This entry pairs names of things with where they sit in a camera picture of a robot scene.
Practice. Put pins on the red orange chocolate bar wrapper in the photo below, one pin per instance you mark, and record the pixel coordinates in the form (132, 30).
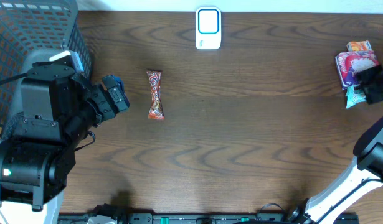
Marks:
(156, 109)

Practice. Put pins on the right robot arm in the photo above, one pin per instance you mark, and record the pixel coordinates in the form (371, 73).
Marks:
(364, 174)

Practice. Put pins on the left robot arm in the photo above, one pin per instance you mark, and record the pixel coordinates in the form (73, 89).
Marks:
(37, 151)

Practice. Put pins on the purple red noodle packet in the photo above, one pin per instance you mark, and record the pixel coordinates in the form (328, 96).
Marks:
(348, 64)

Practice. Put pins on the small orange box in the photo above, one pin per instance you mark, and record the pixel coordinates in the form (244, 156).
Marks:
(359, 46)

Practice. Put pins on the teal snack wrapper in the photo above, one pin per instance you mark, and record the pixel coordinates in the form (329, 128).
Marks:
(354, 95)

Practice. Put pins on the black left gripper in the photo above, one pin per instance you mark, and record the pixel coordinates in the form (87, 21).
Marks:
(101, 101)

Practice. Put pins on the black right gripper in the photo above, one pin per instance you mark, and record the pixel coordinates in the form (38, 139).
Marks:
(367, 76)

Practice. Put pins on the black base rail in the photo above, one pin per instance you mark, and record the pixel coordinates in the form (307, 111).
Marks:
(147, 218)

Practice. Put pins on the dark grey plastic basket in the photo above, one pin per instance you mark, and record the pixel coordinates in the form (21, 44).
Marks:
(34, 31)

